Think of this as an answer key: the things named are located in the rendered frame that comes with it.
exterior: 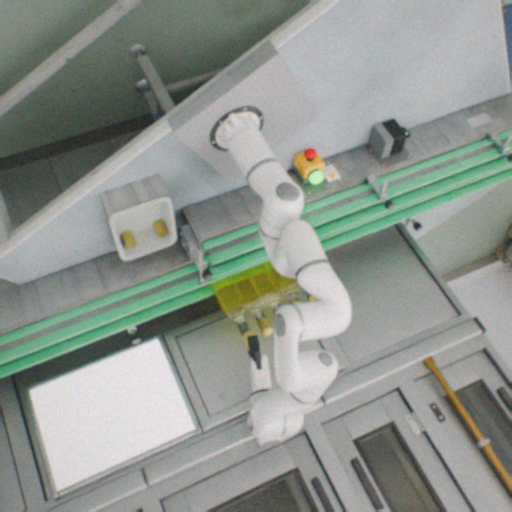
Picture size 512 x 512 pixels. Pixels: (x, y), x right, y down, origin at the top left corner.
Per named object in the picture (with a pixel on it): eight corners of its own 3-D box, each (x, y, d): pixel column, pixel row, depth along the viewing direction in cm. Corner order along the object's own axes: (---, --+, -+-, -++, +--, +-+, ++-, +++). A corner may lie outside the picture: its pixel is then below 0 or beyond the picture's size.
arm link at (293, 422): (274, 430, 156) (309, 428, 159) (266, 389, 162) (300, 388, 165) (254, 450, 167) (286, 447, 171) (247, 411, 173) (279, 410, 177)
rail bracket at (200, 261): (189, 265, 191) (205, 298, 184) (185, 234, 177) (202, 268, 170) (198, 262, 191) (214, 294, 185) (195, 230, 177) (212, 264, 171)
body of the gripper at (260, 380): (275, 403, 177) (268, 366, 183) (277, 390, 169) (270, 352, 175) (249, 407, 176) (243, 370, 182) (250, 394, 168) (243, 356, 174)
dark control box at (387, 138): (367, 141, 205) (381, 159, 200) (371, 124, 198) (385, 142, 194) (389, 134, 207) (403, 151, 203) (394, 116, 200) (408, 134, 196)
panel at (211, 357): (25, 391, 188) (55, 501, 171) (22, 388, 185) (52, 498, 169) (294, 283, 210) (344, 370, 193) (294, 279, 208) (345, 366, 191)
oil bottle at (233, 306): (203, 271, 198) (230, 326, 188) (202, 261, 193) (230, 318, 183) (220, 265, 199) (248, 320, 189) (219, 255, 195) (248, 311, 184)
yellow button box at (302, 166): (292, 168, 198) (303, 185, 194) (294, 152, 192) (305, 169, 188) (311, 161, 200) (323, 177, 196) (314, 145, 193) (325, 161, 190)
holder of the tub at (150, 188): (115, 249, 191) (124, 269, 187) (98, 192, 168) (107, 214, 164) (168, 230, 195) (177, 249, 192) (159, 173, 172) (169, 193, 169)
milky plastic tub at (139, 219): (112, 240, 186) (122, 263, 182) (98, 193, 168) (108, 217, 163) (167, 221, 191) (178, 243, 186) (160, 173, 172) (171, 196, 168)
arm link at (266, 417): (315, 370, 154) (285, 411, 169) (267, 371, 150) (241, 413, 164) (325, 402, 149) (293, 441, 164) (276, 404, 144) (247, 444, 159)
